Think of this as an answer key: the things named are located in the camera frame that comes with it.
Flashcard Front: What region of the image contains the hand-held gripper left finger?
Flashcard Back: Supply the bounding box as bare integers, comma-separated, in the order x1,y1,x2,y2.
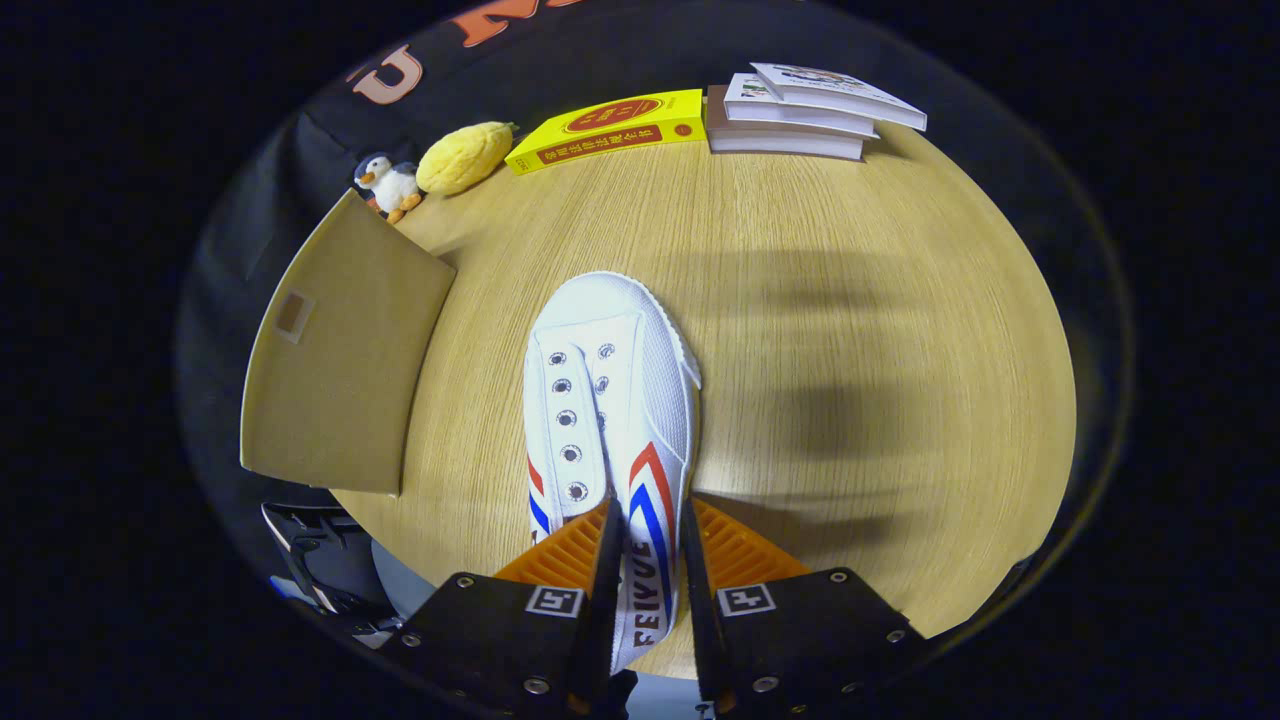
378,492,626,720

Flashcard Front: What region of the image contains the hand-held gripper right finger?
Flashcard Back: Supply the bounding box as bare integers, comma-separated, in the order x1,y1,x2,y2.
680,492,926,720

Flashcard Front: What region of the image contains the white shoe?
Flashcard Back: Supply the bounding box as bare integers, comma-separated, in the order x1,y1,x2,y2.
524,271,702,676

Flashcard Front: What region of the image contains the beige storage box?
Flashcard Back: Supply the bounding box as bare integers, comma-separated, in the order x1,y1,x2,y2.
240,188,458,498

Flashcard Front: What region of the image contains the dark object with white edges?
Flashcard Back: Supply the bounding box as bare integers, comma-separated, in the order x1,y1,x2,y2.
260,500,401,641

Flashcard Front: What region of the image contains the yellow plush ball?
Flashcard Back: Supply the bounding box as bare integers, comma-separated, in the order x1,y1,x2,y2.
416,121,517,196

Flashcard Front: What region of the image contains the penguin plush toy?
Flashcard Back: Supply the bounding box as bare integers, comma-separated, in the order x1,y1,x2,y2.
353,152,425,225

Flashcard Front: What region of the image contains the yellow book with red circle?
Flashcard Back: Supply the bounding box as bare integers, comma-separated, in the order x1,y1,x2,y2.
505,89,707,176

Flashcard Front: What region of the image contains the white illustrated book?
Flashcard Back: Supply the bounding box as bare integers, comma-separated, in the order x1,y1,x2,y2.
750,62,928,132
723,73,881,139

